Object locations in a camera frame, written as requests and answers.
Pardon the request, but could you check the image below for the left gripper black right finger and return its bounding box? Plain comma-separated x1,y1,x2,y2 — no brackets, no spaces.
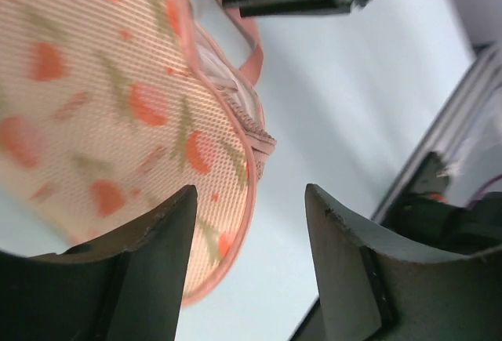
305,184,501,340

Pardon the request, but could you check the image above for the floral mesh laundry bag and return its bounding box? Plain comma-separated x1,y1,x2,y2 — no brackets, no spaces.
1,0,275,305

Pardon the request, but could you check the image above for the aluminium frame rail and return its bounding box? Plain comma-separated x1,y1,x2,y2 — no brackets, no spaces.
371,42,501,223

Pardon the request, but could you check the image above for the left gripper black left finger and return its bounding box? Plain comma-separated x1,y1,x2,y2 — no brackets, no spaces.
1,185,197,340

